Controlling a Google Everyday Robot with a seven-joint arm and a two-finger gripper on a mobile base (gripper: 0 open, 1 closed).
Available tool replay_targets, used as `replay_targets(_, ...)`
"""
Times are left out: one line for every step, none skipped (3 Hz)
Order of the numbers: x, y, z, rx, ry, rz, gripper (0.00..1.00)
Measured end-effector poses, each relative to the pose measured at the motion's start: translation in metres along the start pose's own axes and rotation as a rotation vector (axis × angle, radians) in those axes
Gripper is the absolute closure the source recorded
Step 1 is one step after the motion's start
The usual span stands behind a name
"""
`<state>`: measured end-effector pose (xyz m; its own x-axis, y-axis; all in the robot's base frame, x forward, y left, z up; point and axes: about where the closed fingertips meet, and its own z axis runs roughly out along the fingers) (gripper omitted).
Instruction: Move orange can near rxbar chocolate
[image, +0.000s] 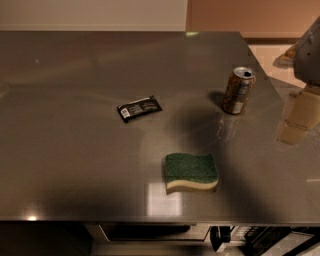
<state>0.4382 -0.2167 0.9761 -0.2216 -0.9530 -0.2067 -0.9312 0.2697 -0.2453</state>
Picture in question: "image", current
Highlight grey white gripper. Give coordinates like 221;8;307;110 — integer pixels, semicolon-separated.
273;17;320;145

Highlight orange soda can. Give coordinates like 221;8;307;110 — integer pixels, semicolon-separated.
222;67;256;115

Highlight black rxbar chocolate wrapper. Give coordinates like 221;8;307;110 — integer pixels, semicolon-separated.
117;96;162;123

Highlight green and yellow sponge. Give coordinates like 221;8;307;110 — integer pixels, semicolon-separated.
164;153;219;191

